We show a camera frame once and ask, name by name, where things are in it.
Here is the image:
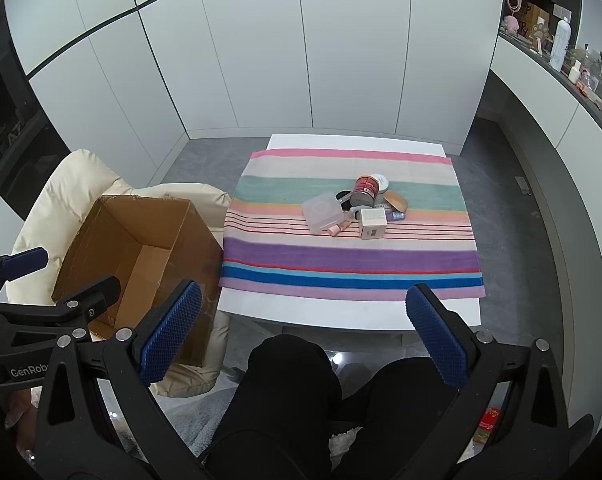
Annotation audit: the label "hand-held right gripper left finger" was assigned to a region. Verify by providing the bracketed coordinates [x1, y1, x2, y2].
[33, 280, 216, 480]

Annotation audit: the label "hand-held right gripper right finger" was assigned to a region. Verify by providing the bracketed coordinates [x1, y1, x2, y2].
[396, 282, 572, 480]

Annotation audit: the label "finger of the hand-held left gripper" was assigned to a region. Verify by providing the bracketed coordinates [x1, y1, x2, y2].
[0, 246, 50, 306]
[0, 275, 122, 332]

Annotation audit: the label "brown cardboard box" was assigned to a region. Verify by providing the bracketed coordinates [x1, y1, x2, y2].
[51, 195, 225, 368]

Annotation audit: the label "white square box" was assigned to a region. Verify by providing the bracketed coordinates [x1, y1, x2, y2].
[358, 207, 388, 240]

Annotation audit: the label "tan oval case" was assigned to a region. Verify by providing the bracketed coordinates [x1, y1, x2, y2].
[383, 189, 408, 214]

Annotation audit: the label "pink tube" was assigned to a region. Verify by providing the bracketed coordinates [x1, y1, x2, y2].
[326, 212, 356, 237]

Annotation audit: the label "red jar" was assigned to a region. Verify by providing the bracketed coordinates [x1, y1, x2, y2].
[351, 175, 380, 209]

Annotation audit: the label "clear square plastic case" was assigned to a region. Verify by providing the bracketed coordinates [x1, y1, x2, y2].
[302, 192, 346, 233]

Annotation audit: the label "person's left hand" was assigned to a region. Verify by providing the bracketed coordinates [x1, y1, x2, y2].
[1, 387, 46, 466]

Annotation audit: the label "person's right leg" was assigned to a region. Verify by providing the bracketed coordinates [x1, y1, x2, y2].
[331, 357, 462, 480]

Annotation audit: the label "person's leg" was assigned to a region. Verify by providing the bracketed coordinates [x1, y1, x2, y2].
[196, 334, 342, 480]
[331, 357, 462, 480]

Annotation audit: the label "cream padded chair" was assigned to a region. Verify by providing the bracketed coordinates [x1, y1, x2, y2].
[11, 149, 232, 398]

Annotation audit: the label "grey fluffy rug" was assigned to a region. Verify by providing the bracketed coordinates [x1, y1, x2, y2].
[158, 375, 242, 461]

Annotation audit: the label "white table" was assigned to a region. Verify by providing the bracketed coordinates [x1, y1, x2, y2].
[216, 134, 482, 346]

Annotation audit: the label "red packet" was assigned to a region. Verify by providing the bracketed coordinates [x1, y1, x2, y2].
[473, 406, 502, 443]

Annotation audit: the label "person's left leg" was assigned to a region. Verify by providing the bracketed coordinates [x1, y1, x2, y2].
[196, 334, 342, 480]

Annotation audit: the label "striped colourful cloth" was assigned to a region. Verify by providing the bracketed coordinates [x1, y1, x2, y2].
[218, 149, 484, 302]

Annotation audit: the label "black glass oven panel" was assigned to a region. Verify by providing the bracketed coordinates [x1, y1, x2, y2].
[0, 35, 72, 206]

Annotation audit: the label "white side counter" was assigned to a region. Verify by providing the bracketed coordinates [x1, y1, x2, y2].
[488, 35, 602, 441]

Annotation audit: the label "white tall cabinets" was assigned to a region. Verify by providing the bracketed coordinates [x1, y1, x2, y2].
[3, 0, 506, 186]

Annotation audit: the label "tall white bottle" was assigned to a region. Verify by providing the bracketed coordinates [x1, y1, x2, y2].
[550, 17, 572, 72]

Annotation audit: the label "small printed cardboard box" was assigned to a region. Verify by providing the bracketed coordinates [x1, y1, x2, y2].
[518, 2, 552, 42]

